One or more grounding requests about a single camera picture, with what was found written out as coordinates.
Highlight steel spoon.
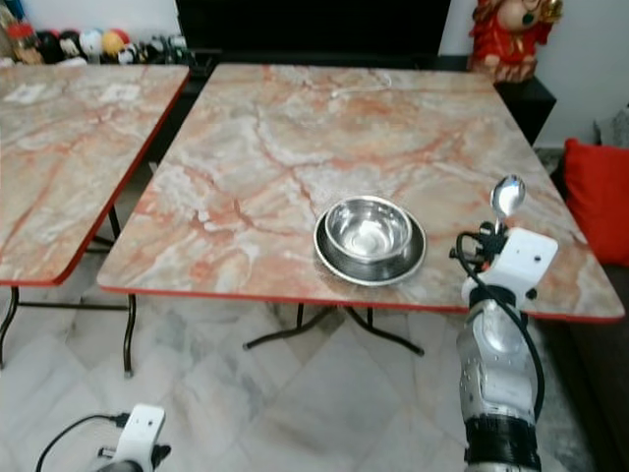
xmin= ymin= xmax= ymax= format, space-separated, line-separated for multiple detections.
xmin=491 ymin=174 xmax=529 ymax=238

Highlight red cushion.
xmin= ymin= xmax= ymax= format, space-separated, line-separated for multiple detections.
xmin=562 ymin=137 xmax=629 ymax=267

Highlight steel bowl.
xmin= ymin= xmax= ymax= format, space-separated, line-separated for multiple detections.
xmin=323 ymin=196 xmax=415 ymax=266

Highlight steel plate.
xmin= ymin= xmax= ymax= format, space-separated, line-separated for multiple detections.
xmin=313 ymin=201 xmax=429 ymax=288

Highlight black crossed table legs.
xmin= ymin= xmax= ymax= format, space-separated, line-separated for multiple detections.
xmin=243 ymin=302 xmax=427 ymax=358

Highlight red figurine statue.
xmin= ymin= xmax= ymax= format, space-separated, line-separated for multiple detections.
xmin=468 ymin=0 xmax=564 ymax=86

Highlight red hat plush toy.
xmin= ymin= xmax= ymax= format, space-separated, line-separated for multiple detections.
xmin=4 ymin=21 xmax=37 ymax=67

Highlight black straight table legs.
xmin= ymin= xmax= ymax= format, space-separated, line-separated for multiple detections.
xmin=0 ymin=206 xmax=140 ymax=380

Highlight black television screen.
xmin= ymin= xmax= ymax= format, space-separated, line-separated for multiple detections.
xmin=174 ymin=0 xmax=454 ymax=60

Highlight yellow red plush toy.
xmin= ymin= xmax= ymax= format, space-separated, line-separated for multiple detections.
xmin=100 ymin=28 xmax=132 ymax=63

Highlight black white plush toy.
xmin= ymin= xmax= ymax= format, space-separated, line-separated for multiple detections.
xmin=123 ymin=35 xmax=189 ymax=67

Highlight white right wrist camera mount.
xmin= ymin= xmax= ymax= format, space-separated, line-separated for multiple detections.
xmin=486 ymin=226 xmax=560 ymax=302

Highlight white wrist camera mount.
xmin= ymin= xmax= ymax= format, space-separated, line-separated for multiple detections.
xmin=108 ymin=403 xmax=167 ymax=472
xmin=486 ymin=226 xmax=560 ymax=302

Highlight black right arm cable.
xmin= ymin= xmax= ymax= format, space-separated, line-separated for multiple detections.
xmin=499 ymin=283 xmax=548 ymax=422

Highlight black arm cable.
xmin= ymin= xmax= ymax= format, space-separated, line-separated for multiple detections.
xmin=499 ymin=283 xmax=548 ymax=422
xmin=35 ymin=413 xmax=130 ymax=472

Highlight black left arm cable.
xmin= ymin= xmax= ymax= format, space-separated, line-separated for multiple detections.
xmin=35 ymin=413 xmax=130 ymax=472

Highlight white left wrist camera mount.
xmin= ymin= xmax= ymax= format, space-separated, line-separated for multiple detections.
xmin=108 ymin=403 xmax=167 ymax=472

